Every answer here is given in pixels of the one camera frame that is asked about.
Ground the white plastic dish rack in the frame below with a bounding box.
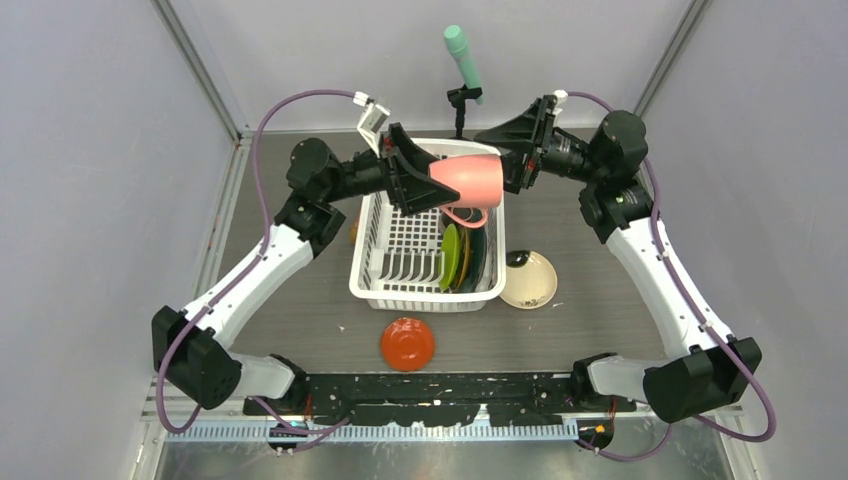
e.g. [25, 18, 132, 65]
[348, 136, 507, 314]

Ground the white patterned bowl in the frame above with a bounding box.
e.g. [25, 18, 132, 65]
[499, 250, 558, 310]

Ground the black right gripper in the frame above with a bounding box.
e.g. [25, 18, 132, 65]
[468, 98, 605, 195]

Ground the teal square plate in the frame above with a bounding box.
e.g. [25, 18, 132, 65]
[460, 225, 494, 293]

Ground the cream pink cup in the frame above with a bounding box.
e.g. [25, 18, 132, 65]
[429, 154, 503, 229]

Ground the green microphone on stand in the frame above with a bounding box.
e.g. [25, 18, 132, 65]
[443, 24, 484, 140]

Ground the yellow patterned plate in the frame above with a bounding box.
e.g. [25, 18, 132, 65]
[455, 227, 471, 292]

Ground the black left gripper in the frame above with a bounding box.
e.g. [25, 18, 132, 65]
[322, 123, 458, 214]

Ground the green plastic plate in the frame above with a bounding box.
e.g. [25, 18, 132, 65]
[439, 224, 461, 291]

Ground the brown ceramic bowl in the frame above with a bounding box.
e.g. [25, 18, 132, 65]
[450, 208, 487, 228]

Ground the orange red bowl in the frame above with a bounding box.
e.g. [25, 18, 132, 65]
[380, 317, 435, 372]

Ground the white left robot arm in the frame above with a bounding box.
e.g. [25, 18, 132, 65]
[151, 123, 459, 414]

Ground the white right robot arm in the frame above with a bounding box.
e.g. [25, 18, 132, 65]
[475, 93, 762, 423]

